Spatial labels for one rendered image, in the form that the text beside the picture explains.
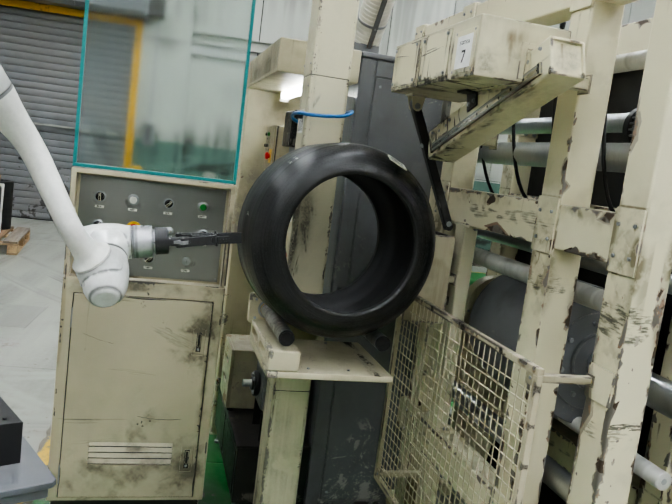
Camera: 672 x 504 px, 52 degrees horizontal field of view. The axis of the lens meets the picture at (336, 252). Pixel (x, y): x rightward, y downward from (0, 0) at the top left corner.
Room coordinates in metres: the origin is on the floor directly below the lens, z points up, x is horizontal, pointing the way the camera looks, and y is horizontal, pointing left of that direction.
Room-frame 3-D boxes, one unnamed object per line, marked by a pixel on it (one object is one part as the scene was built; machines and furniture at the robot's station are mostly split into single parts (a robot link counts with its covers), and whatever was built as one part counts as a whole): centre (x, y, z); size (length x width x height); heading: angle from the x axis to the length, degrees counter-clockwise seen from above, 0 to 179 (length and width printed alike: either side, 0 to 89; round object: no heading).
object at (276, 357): (2.02, 0.15, 0.84); 0.36 x 0.09 x 0.06; 16
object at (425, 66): (2.01, -0.30, 1.71); 0.61 x 0.25 x 0.15; 16
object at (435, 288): (2.37, -0.29, 1.05); 0.20 x 0.15 x 0.30; 16
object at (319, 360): (2.06, 0.02, 0.80); 0.37 x 0.36 x 0.02; 106
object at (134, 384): (2.56, 0.70, 0.63); 0.56 x 0.41 x 1.27; 106
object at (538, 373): (1.92, -0.36, 0.65); 0.90 x 0.02 x 0.70; 16
